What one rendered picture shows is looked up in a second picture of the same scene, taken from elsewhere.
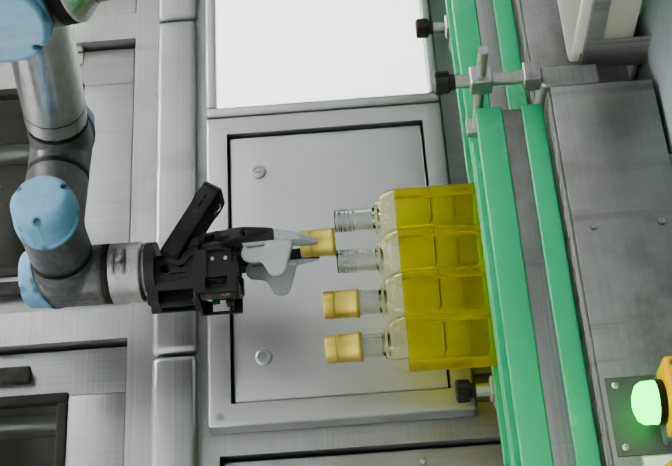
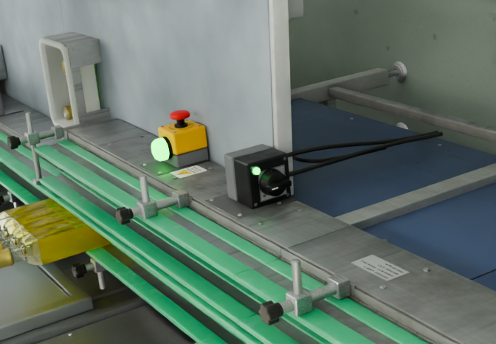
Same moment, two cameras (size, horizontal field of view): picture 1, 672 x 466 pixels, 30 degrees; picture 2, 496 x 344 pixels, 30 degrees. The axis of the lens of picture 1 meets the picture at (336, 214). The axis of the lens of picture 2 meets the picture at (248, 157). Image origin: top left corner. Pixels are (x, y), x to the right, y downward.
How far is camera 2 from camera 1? 1.37 m
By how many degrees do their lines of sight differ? 48
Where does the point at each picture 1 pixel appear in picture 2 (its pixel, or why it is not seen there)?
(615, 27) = (90, 103)
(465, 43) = (21, 169)
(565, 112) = (79, 131)
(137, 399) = not seen: outside the picture
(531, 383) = (104, 183)
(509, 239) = (70, 163)
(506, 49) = (44, 164)
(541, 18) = not seen: hidden behind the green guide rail
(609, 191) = (112, 138)
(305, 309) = not seen: outside the picture
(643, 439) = (167, 169)
